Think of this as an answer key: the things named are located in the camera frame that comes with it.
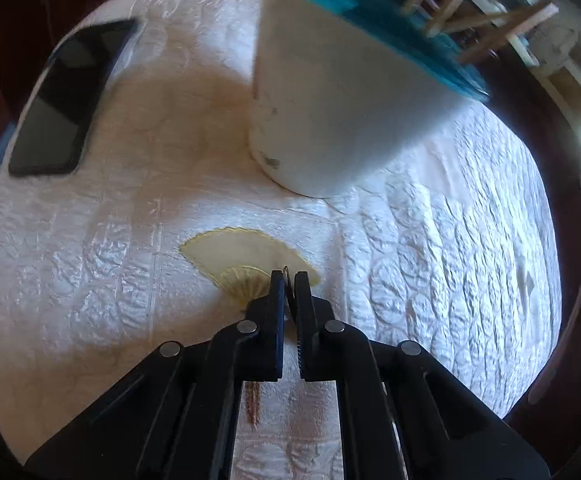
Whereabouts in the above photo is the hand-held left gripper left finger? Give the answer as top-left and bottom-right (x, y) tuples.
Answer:
(23, 270), (287, 480)

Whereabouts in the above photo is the white teal-rimmed utensil holder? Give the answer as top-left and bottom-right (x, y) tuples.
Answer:
(248, 0), (491, 198)

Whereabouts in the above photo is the white quilted tablecloth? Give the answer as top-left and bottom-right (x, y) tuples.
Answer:
(0, 0), (564, 480)

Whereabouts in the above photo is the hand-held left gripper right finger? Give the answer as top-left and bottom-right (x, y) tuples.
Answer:
(293, 271), (551, 480)

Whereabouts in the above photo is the gold fork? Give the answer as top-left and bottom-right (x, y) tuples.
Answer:
(282, 264), (297, 326)

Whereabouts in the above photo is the black smartphone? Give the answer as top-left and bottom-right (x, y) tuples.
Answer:
(8, 19), (138, 177)

